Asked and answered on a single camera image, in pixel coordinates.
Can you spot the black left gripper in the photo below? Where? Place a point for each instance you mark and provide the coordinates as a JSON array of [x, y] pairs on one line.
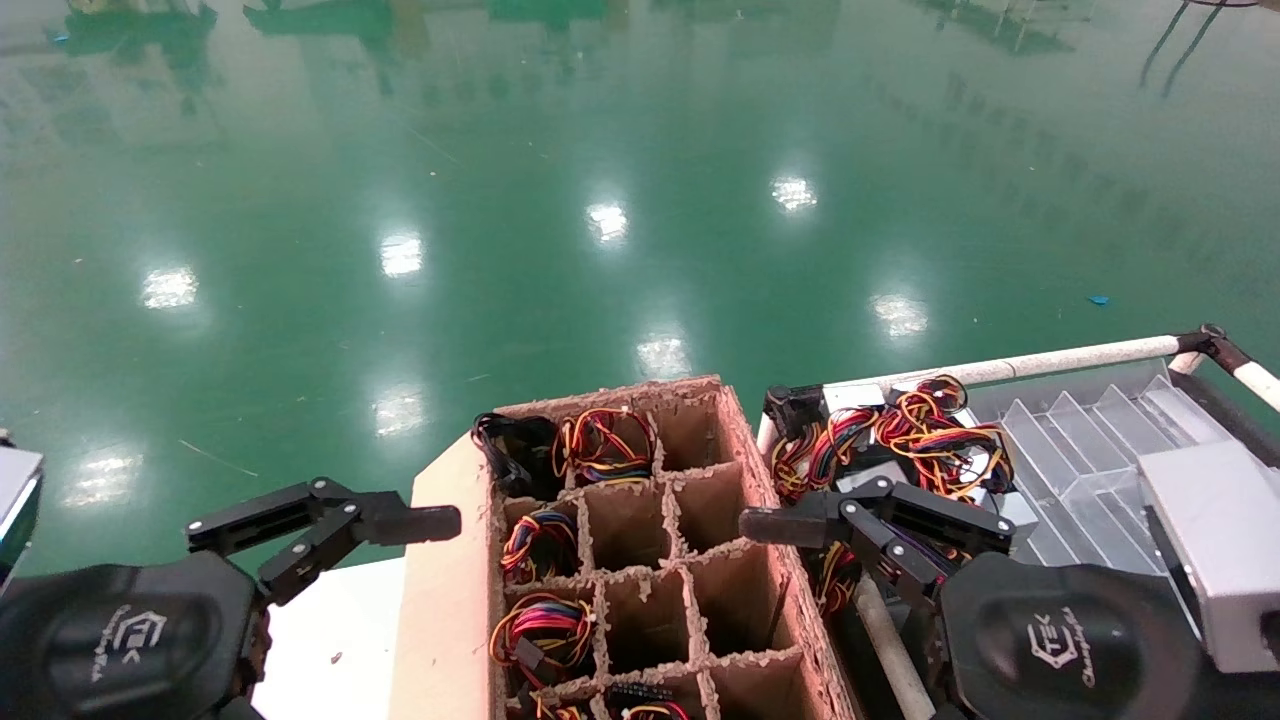
[[120, 640]]

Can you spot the brown cardboard divider box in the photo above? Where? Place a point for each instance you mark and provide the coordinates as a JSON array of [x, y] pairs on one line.
[[450, 600]]

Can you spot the short white frame pipe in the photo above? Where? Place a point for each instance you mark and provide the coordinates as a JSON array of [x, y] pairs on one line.
[[1262, 383]]

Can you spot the black pipe joint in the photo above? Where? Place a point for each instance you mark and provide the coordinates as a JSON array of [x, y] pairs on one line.
[[1212, 345], [793, 410]]

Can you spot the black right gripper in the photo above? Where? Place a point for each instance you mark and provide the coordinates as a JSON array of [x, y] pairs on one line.
[[1060, 650]]

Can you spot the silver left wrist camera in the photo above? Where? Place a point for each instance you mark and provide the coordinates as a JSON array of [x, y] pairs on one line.
[[15, 500]]

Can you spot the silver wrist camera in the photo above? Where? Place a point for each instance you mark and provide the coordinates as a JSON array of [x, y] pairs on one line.
[[15, 500], [1220, 540]]

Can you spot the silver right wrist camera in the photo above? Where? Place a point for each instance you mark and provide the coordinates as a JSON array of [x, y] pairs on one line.
[[1220, 540]]

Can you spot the clear plastic divider tray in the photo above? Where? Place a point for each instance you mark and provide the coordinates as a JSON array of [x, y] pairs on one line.
[[1090, 450]]

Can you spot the long white frame pipe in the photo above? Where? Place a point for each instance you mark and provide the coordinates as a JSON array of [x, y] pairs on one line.
[[1050, 362]]

